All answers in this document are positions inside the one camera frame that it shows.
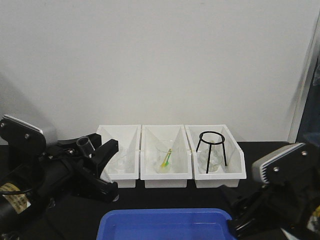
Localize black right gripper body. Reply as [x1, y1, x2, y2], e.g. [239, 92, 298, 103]
[219, 182, 320, 233]

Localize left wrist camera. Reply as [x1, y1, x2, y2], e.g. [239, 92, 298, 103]
[0, 114, 57, 176]

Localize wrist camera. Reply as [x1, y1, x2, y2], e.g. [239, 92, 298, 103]
[251, 142, 320, 186]
[0, 114, 57, 176]

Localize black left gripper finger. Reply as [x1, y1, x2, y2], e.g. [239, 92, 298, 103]
[72, 169, 119, 203]
[88, 139, 119, 178]

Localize middle white storage bin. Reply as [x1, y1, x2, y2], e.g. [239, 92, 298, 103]
[140, 125, 193, 189]

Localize yellow green plastic spatulas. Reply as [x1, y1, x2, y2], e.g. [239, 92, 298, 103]
[160, 148, 173, 168]

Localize right white storage bin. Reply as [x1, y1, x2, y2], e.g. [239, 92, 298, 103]
[184, 124, 247, 189]

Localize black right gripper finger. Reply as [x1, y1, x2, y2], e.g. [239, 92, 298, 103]
[227, 212, 283, 238]

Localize black wire tripod stand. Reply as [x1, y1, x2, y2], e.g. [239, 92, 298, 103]
[196, 130, 227, 174]

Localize grey pegboard drying rack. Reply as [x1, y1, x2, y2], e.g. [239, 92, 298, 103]
[295, 37, 320, 146]

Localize blue plastic tray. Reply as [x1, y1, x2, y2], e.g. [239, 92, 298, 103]
[96, 208, 235, 240]

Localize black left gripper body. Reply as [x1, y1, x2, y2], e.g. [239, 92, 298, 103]
[35, 133, 102, 200]

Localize left white storage bin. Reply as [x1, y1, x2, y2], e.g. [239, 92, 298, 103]
[96, 124, 141, 189]

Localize glassware in left bin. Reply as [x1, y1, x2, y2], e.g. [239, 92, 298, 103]
[109, 147, 134, 174]

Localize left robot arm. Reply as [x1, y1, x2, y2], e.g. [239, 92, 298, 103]
[0, 133, 119, 240]

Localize clear glass test tube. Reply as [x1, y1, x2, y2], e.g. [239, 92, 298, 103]
[76, 136, 96, 158]

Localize white storage bin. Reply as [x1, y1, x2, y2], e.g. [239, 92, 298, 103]
[184, 124, 247, 189]
[96, 124, 141, 189]
[140, 125, 193, 189]

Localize glass flask under tripod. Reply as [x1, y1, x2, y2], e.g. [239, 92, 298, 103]
[198, 149, 223, 173]

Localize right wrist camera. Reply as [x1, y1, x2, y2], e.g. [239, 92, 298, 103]
[251, 142, 320, 186]

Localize glass beaker in middle bin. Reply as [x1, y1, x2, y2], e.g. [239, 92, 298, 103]
[154, 140, 179, 174]

